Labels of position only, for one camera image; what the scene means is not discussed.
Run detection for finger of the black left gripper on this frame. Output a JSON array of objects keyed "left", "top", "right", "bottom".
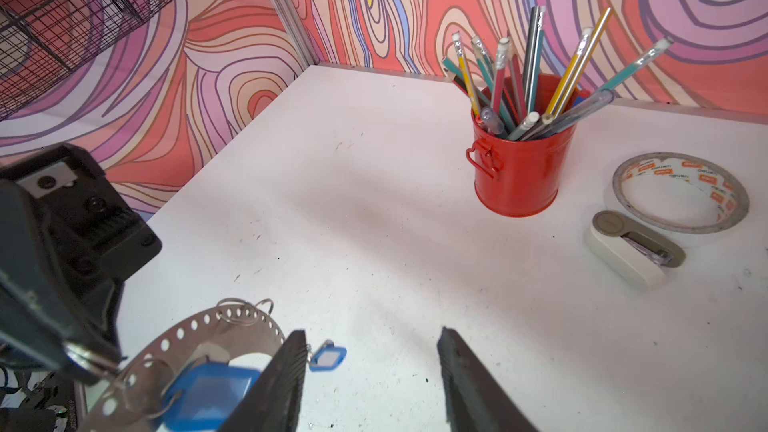
[{"left": 1, "top": 181, "right": 123, "bottom": 384}]

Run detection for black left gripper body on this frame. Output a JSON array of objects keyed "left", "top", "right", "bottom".
[{"left": 0, "top": 142, "right": 163, "bottom": 337}]

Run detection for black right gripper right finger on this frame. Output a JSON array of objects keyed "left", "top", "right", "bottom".
[{"left": 437, "top": 327, "right": 537, "bottom": 431}]

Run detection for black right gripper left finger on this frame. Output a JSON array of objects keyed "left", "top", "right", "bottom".
[{"left": 218, "top": 330, "right": 308, "bottom": 432}]

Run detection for blue headed key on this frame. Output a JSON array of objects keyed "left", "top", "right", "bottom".
[{"left": 161, "top": 362, "right": 261, "bottom": 431}]

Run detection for blue key tag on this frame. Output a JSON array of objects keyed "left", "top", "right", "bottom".
[{"left": 308, "top": 340, "right": 348, "bottom": 372}]

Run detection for silver metal keyring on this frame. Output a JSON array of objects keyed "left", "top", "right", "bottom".
[{"left": 79, "top": 298, "right": 285, "bottom": 431}]

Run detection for red pencil cup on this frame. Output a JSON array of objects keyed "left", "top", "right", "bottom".
[{"left": 466, "top": 122, "right": 577, "bottom": 217}]

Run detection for tape roll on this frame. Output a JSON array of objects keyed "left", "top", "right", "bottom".
[{"left": 604, "top": 152, "right": 751, "bottom": 249}]

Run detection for pencils in cup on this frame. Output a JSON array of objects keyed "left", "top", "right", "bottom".
[{"left": 442, "top": 6, "right": 674, "bottom": 142}]

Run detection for black wire basket left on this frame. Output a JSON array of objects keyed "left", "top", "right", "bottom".
[{"left": 1, "top": 0, "right": 174, "bottom": 119}]

